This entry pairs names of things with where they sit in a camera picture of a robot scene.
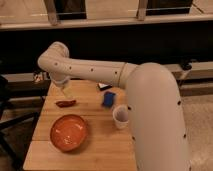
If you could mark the white paper cup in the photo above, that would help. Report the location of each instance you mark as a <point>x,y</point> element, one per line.
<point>120,116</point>

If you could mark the black clamp with cable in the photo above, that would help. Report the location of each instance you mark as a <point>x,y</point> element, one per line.
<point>186,67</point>

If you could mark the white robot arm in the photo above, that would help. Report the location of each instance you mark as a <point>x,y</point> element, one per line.
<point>153,101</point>

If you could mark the red pepper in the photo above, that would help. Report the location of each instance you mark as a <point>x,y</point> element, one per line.
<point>63,104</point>

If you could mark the small clamp on rail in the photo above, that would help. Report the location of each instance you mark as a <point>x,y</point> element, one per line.
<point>40,76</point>

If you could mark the black and white eraser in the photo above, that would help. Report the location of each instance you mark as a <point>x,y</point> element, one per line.
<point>103,87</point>

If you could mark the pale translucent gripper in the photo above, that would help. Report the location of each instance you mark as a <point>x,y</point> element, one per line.
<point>66,90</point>

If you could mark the blue sponge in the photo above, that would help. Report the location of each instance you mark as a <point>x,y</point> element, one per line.
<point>108,99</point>

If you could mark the orange ceramic bowl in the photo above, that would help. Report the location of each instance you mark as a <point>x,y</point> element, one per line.
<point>68,132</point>

